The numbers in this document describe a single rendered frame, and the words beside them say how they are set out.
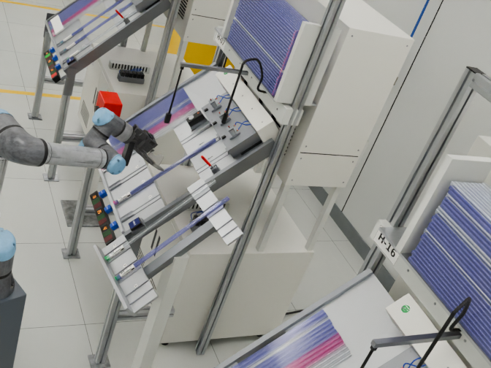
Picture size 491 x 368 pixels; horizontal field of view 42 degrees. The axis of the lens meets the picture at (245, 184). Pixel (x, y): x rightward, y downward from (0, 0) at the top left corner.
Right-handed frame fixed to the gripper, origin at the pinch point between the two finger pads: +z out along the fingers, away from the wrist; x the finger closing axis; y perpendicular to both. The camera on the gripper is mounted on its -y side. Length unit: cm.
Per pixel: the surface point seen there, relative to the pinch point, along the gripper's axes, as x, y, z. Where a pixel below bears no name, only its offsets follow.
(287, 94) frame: -23, 58, 3
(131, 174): 11.6, -15.1, 3.2
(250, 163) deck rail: -21.2, 28.4, 17.0
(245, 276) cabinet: -21, -15, 66
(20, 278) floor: 33, -101, 15
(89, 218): 80, -78, 52
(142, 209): -11.8, -16.8, 2.7
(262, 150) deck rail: -21.2, 35.8, 16.5
